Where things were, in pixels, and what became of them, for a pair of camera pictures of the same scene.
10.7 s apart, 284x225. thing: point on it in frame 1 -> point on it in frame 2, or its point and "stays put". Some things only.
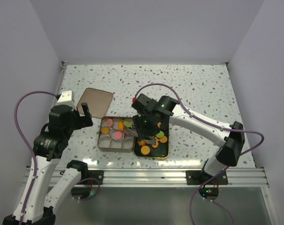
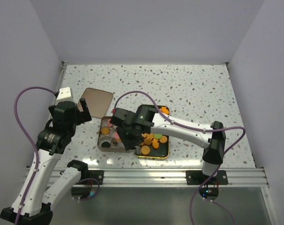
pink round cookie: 118,135 stays put
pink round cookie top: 110,122 stays put
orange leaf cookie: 105,130 stays put
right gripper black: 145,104 -> 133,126
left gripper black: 83,120 stays put
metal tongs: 152,140 -> 138,150
